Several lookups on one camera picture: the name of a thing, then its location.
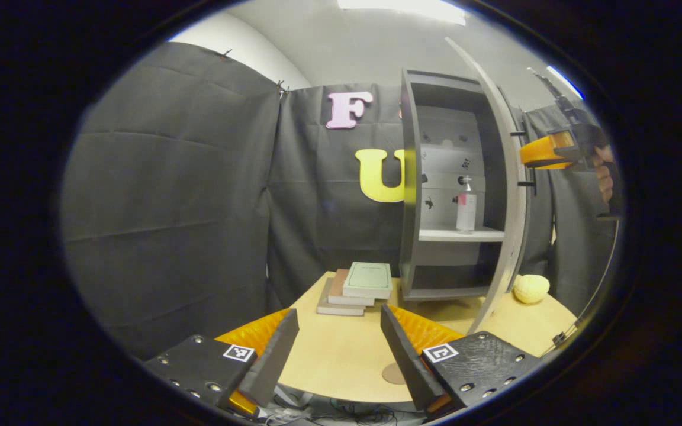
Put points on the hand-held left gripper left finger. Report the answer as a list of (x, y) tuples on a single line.
[(270, 367)]

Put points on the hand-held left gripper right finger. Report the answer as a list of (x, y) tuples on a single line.
[(406, 367)]

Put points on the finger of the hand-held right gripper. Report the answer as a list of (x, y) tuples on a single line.
[(545, 151)]

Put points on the round brown coaster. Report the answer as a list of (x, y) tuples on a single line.
[(393, 374)]

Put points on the light grey cabinet door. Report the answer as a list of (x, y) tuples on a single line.
[(510, 207)]

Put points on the clear plastic bottle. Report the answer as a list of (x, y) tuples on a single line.
[(466, 213)]

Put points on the dark grey cabinet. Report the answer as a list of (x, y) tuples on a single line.
[(409, 177)]

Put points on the grey book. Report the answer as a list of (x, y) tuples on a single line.
[(332, 309)]

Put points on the green book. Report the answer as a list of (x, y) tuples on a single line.
[(368, 279)]

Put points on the brown book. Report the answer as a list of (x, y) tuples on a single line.
[(338, 290)]

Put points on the pale yellow textured ball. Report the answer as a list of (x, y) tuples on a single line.
[(531, 289)]

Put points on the small black cloth clip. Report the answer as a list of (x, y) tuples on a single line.
[(282, 89), (224, 54)]

